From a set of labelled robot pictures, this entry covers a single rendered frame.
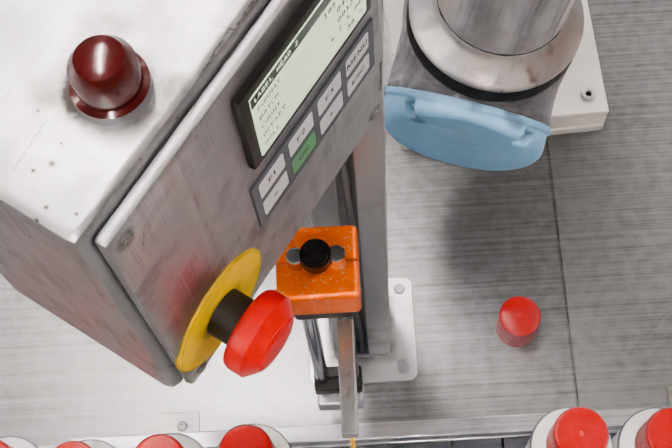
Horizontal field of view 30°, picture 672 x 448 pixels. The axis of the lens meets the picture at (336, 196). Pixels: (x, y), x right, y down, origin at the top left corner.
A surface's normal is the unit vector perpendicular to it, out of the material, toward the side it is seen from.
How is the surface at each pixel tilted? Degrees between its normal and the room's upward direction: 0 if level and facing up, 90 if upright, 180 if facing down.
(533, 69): 47
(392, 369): 0
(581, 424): 3
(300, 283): 0
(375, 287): 90
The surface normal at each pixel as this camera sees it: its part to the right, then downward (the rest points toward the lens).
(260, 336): 0.51, 0.23
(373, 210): 0.04, 0.92
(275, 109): 0.84, 0.48
